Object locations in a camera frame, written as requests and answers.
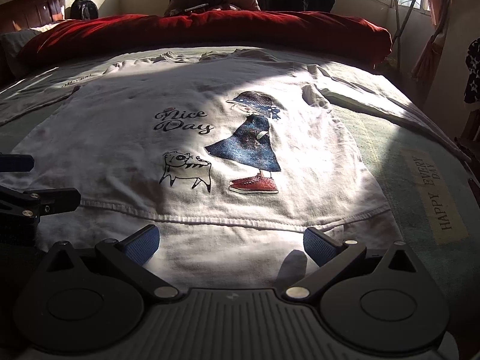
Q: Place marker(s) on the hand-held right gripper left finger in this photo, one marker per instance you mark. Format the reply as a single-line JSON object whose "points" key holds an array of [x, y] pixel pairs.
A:
{"points": [[142, 243]]}

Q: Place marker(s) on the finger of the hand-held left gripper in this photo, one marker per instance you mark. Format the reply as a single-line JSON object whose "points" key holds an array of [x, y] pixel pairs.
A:
{"points": [[48, 200], [17, 162]]}

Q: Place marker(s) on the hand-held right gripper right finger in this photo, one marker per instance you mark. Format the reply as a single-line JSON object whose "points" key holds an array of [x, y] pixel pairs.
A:
{"points": [[318, 245]]}

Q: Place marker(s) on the white printed t-shirt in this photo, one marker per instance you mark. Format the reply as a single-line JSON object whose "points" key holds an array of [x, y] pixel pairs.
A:
{"points": [[225, 120]]}

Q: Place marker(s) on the metal clothes drying rack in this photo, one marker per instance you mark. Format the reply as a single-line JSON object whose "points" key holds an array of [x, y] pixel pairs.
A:
{"points": [[398, 26]]}

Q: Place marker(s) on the grey pillow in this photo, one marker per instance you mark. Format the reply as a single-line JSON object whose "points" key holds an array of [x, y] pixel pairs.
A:
{"points": [[15, 50]]}

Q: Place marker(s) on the green plaid bed sheet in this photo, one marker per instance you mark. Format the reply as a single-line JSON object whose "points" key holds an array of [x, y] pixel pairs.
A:
{"points": [[393, 138]]}

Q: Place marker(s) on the wooden headboard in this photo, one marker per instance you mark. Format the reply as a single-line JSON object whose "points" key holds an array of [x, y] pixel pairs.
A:
{"points": [[30, 13]]}

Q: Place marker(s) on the black round bag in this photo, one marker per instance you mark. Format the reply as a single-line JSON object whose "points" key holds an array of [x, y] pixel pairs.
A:
{"points": [[84, 7]]}

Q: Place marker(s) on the wooden chair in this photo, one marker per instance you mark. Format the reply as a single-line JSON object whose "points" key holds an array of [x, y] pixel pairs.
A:
{"points": [[468, 135]]}

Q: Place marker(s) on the red quilt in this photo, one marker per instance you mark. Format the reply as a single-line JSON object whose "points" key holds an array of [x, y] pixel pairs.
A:
{"points": [[187, 33]]}

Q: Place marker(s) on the pink curtain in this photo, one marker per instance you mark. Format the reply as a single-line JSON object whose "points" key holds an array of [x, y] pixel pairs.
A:
{"points": [[431, 45]]}

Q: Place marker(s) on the dark star print cloth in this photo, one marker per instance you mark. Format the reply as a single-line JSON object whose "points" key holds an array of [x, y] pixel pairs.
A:
{"points": [[473, 71]]}

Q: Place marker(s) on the dark smartphone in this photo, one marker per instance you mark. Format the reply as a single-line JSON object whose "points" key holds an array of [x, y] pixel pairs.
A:
{"points": [[195, 7]]}

